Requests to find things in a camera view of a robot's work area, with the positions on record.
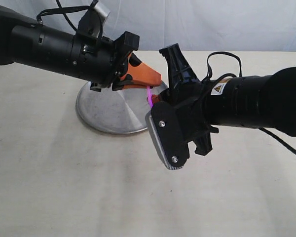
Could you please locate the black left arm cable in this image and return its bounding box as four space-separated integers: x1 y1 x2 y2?
36 0 104 33

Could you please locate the round stainless steel plate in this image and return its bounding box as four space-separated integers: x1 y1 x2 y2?
75 80 168 135

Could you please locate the pink glow stick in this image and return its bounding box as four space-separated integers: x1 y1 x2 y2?
146 86 153 108

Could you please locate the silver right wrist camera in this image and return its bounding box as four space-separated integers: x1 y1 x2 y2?
145 111 188 171

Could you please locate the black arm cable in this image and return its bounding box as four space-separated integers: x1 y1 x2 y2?
36 0 104 33
202 51 296 160

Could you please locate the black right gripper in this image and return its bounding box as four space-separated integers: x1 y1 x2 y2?
152 43 218 156

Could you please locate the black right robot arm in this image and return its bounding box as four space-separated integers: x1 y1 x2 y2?
147 44 296 160

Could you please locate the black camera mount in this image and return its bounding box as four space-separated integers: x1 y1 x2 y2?
76 7 103 40
150 100 190 169

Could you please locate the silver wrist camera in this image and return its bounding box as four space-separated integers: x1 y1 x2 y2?
145 111 188 171
88 0 110 37

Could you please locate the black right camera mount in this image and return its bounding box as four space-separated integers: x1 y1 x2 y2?
150 100 190 169

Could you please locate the white backdrop cloth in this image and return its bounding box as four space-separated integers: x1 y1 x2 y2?
4 0 296 52

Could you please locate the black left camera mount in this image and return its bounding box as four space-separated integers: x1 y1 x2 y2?
76 7 103 40

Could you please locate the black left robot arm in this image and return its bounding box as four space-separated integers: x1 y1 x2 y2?
0 0 162 92

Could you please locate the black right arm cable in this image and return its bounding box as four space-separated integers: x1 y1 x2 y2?
202 51 296 160

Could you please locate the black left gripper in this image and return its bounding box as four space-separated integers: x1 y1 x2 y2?
73 31 161 90

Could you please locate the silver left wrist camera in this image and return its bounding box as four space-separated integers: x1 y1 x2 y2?
88 0 110 37

